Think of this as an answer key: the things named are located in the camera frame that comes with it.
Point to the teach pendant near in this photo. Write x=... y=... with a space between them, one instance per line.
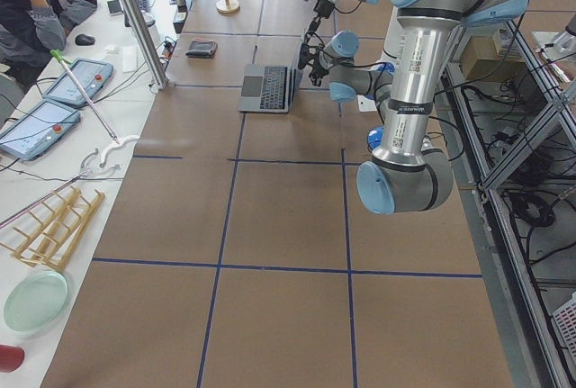
x=38 y=130

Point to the aluminium frame post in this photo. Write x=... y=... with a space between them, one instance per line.
x=146 y=44

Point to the wooden dish rack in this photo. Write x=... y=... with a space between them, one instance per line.
x=48 y=233

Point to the seated person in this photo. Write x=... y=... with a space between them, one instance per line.
x=31 y=29

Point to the black computer mouse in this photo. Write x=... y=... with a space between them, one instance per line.
x=84 y=40

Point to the white plastic basket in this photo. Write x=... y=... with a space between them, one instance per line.
x=564 y=318

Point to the grey pink folded cloth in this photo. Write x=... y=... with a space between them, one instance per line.
x=201 y=49

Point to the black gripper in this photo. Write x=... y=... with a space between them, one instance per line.
x=321 y=8
x=318 y=61

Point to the wooden mug tree stand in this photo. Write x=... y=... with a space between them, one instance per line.
x=228 y=6

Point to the red cylinder cup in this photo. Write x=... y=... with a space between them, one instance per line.
x=11 y=358

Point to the reacher grabber stick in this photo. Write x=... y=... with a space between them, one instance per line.
x=85 y=171

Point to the green glass plate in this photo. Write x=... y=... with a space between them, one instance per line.
x=36 y=301

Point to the grey laptop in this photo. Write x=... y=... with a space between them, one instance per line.
x=270 y=88

